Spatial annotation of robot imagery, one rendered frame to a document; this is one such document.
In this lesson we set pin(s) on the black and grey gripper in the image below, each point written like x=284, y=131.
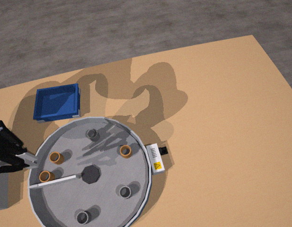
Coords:
x=11, y=152

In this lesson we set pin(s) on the bronze bushing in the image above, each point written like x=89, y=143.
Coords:
x=54, y=155
x=123, y=148
x=44, y=174

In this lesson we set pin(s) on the blue crate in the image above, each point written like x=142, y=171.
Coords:
x=57, y=103

